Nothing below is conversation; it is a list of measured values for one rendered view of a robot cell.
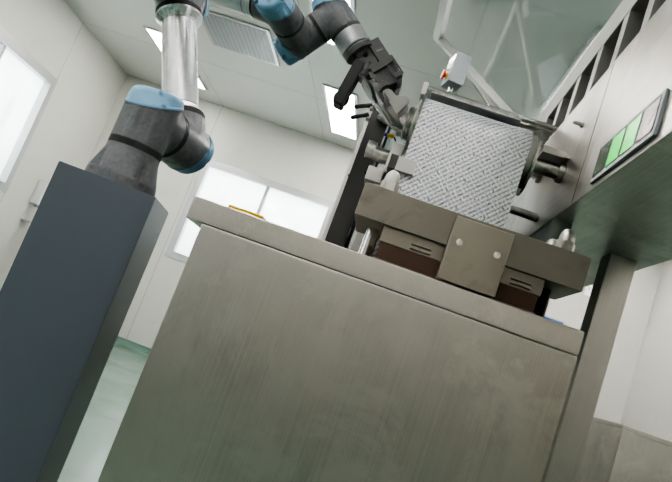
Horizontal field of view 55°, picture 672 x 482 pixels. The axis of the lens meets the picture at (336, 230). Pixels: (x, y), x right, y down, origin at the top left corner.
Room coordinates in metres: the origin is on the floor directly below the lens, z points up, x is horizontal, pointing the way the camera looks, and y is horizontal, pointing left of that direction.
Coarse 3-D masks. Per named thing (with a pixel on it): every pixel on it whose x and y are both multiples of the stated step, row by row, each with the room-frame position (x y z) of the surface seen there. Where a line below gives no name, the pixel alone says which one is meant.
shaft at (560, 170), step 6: (540, 162) 1.31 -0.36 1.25; (546, 162) 1.31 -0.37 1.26; (552, 162) 1.31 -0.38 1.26; (534, 168) 1.31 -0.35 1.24; (540, 168) 1.31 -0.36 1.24; (546, 168) 1.31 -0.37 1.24; (552, 168) 1.30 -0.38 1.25; (558, 168) 1.30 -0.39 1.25; (564, 168) 1.30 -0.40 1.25; (540, 174) 1.32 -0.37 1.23; (546, 174) 1.32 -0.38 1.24; (552, 174) 1.31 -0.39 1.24; (558, 174) 1.30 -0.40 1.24; (564, 174) 1.30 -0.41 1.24; (558, 180) 1.31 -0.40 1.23
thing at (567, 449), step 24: (600, 264) 1.42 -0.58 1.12; (624, 264) 1.37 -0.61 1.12; (600, 288) 1.37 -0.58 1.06; (624, 288) 1.37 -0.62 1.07; (600, 312) 1.37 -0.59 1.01; (600, 336) 1.37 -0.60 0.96; (600, 360) 1.37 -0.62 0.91; (576, 384) 1.37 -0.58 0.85; (600, 384) 1.36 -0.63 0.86; (576, 408) 1.37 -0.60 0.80; (576, 432) 1.37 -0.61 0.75; (552, 456) 1.37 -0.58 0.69; (576, 456) 1.37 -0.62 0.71; (552, 480) 1.37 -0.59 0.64
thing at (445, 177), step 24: (432, 144) 1.28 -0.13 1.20; (432, 168) 1.28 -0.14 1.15; (456, 168) 1.28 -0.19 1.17; (480, 168) 1.27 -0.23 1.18; (504, 168) 1.27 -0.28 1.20; (408, 192) 1.29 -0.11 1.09; (432, 192) 1.28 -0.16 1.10; (456, 192) 1.28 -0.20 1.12; (480, 192) 1.27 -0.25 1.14; (504, 192) 1.27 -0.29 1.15; (480, 216) 1.27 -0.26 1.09; (504, 216) 1.27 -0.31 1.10
